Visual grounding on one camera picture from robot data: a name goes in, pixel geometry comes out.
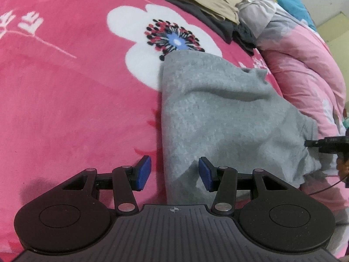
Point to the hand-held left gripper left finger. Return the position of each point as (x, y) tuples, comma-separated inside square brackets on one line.
[(143, 173)]

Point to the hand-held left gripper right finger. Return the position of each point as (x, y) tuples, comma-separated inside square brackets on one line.
[(207, 173)]

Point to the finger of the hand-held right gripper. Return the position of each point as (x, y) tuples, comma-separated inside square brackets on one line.
[(313, 143)]

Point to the grey sweatshirt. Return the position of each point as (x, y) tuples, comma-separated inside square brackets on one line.
[(218, 114)]

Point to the light pink floral quilt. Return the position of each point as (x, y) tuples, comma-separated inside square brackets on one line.
[(300, 73)]

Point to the pink floral fleece blanket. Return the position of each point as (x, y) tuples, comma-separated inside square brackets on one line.
[(68, 101)]

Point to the dark grey garment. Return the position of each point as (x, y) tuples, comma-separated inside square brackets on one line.
[(215, 25)]

